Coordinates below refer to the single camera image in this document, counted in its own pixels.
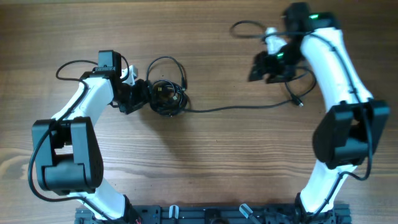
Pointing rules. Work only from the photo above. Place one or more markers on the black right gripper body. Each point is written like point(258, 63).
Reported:
point(269, 66)

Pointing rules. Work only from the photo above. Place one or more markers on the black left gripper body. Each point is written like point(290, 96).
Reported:
point(137, 97)

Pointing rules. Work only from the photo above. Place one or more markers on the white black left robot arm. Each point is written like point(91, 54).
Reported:
point(66, 163)

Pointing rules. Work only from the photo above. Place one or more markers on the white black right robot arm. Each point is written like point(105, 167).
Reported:
point(349, 133)

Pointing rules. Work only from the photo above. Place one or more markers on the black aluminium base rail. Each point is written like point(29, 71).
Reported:
point(271, 213)

